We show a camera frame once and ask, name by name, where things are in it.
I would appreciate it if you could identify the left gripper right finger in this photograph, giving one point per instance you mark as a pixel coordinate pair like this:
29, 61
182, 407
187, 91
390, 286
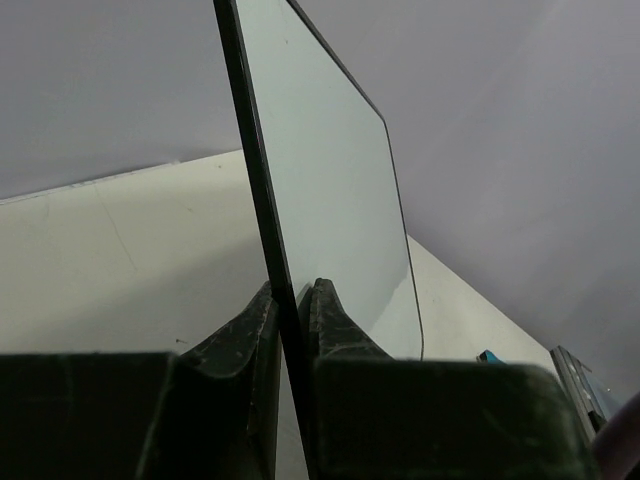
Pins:
425, 410

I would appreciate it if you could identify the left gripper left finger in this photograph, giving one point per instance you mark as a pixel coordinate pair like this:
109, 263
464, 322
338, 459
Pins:
209, 413

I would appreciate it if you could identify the blue whiteboard eraser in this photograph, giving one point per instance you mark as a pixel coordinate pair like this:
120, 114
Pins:
489, 357

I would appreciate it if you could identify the black framed whiteboard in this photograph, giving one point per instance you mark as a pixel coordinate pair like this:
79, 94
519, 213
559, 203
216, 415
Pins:
325, 191

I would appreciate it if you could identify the aluminium rail frame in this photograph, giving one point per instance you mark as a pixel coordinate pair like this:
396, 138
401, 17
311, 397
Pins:
593, 401

